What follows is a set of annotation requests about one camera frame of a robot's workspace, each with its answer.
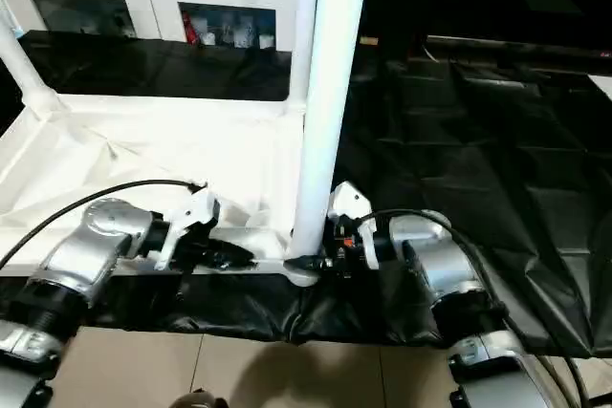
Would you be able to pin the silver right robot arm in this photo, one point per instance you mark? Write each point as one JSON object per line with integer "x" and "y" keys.
{"x": 459, "y": 284}

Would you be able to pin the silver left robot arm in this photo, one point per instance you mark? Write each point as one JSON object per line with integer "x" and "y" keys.
{"x": 76, "y": 255}

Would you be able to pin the black robot left foot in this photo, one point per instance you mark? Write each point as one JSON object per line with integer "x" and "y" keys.
{"x": 198, "y": 399}

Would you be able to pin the black plastic mat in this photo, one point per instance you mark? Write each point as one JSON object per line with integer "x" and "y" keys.
{"x": 497, "y": 188}

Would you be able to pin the small tan label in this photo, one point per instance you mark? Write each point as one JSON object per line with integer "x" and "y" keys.
{"x": 369, "y": 41}

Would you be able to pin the red bottle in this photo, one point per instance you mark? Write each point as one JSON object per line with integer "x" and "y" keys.
{"x": 191, "y": 33}

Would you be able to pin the light blue translucent pole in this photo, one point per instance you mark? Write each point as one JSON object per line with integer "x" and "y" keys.
{"x": 11, "y": 21}

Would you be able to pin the white flat sheet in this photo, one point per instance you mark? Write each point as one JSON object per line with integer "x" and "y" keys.
{"x": 606, "y": 85}

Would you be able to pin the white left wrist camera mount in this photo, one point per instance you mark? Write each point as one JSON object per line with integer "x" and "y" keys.
{"x": 191, "y": 212}

